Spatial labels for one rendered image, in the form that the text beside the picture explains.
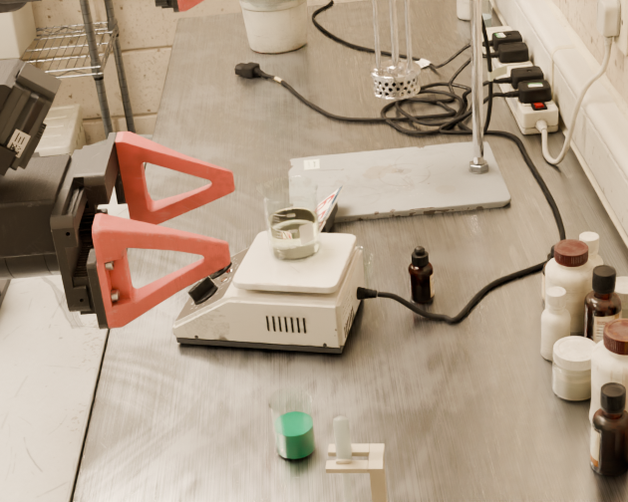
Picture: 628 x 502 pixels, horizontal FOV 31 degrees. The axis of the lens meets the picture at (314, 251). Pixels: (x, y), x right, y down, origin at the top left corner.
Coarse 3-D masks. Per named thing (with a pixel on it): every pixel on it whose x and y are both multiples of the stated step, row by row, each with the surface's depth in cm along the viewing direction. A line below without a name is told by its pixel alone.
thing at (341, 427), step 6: (336, 420) 91; (342, 420) 91; (336, 426) 91; (342, 426) 91; (348, 426) 91; (336, 432) 91; (342, 432) 91; (348, 432) 91; (336, 438) 92; (342, 438) 91; (348, 438) 92; (336, 444) 92; (342, 444) 92; (348, 444) 92; (336, 450) 92; (342, 450) 92; (348, 450) 92; (342, 456) 92; (348, 456) 92
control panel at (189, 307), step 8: (248, 248) 137; (232, 256) 138; (240, 256) 136; (232, 264) 136; (232, 272) 133; (216, 280) 134; (224, 280) 132; (224, 288) 130; (216, 296) 129; (192, 304) 132; (200, 304) 130; (208, 304) 129; (184, 312) 131; (192, 312) 130; (176, 320) 131
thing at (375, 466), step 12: (360, 444) 94; (372, 444) 94; (384, 444) 94; (372, 456) 93; (384, 456) 93; (336, 468) 92; (348, 468) 92; (360, 468) 92; (372, 468) 91; (384, 468) 93; (372, 480) 93; (384, 480) 93; (372, 492) 94; (384, 492) 94
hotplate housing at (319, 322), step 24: (360, 264) 134; (360, 288) 132; (216, 312) 128; (240, 312) 127; (264, 312) 126; (288, 312) 126; (312, 312) 125; (336, 312) 125; (192, 336) 130; (216, 336) 130; (240, 336) 129; (264, 336) 128; (288, 336) 127; (312, 336) 126; (336, 336) 126
